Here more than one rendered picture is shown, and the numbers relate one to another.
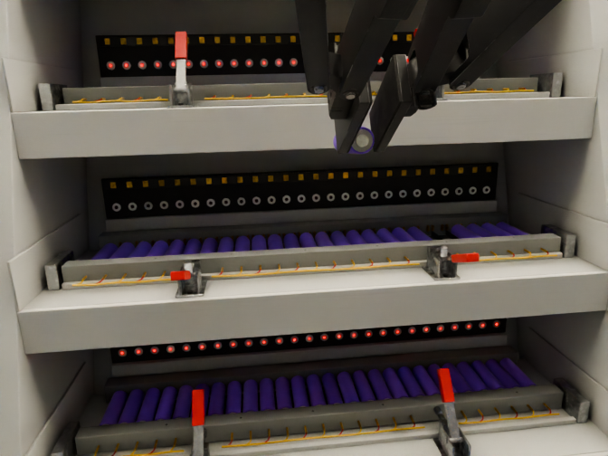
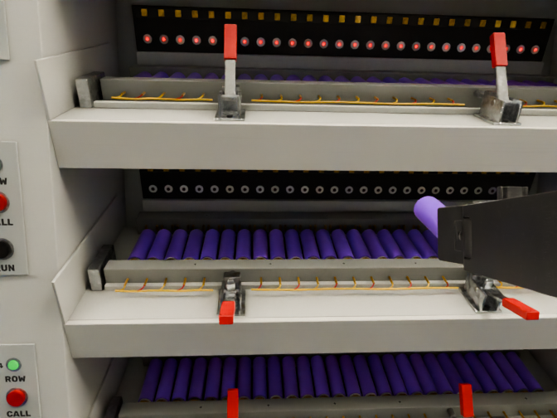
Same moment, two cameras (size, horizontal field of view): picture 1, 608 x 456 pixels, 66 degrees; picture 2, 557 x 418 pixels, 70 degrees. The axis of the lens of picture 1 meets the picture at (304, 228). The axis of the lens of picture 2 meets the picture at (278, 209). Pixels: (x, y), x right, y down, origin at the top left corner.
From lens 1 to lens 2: 0.17 m
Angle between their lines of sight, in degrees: 12
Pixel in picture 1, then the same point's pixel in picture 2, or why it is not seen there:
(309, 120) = (368, 142)
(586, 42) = not seen: outside the picture
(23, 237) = (65, 247)
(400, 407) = (416, 406)
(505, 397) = (515, 404)
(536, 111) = not seen: outside the picture
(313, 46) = (532, 285)
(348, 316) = (385, 341)
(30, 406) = (78, 400)
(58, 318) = (103, 331)
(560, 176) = not seen: outside the picture
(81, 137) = (123, 149)
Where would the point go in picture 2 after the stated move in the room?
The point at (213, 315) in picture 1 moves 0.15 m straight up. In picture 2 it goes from (254, 335) to (254, 186)
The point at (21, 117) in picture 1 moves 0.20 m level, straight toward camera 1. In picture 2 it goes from (59, 125) to (56, 106)
